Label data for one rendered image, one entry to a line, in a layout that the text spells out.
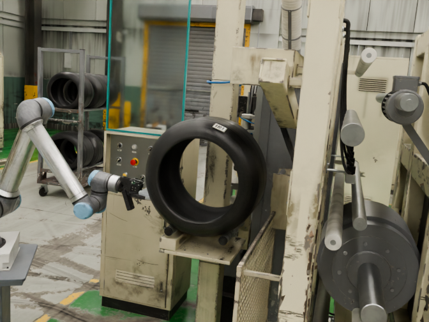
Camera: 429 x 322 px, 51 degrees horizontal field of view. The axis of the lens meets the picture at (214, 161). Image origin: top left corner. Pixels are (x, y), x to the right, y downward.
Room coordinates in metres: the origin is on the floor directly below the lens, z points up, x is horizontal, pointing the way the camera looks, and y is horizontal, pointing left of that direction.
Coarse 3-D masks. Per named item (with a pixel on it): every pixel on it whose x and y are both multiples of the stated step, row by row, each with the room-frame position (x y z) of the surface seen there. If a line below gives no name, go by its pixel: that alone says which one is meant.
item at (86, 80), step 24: (48, 48) 5.73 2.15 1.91; (72, 72) 5.86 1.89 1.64; (48, 96) 5.86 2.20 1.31; (72, 96) 6.47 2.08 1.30; (96, 96) 6.16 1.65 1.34; (72, 120) 5.64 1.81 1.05; (72, 144) 6.48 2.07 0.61; (96, 144) 6.17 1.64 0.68; (72, 168) 5.75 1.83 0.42; (96, 168) 6.87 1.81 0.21
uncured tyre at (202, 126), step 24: (192, 120) 2.13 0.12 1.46; (216, 120) 2.13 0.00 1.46; (168, 144) 2.11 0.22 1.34; (216, 144) 2.05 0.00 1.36; (240, 144) 2.04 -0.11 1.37; (168, 168) 2.39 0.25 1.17; (240, 168) 2.02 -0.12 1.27; (264, 168) 2.17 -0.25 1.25; (168, 192) 2.36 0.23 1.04; (240, 192) 2.01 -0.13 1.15; (168, 216) 2.11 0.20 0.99; (192, 216) 2.33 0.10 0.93; (216, 216) 2.32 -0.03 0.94; (240, 216) 2.03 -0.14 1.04
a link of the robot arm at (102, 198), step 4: (92, 192) 2.31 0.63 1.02; (96, 192) 2.30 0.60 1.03; (100, 192) 2.31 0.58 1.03; (104, 192) 2.32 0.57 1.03; (96, 196) 2.30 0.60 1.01; (100, 196) 2.31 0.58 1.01; (104, 196) 2.32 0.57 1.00; (100, 200) 2.29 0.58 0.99; (104, 200) 2.33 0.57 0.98; (100, 204) 2.28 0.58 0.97; (104, 204) 2.33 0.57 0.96; (100, 208) 2.29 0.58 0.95; (104, 208) 2.34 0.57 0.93; (96, 212) 2.31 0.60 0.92; (100, 212) 2.32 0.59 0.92
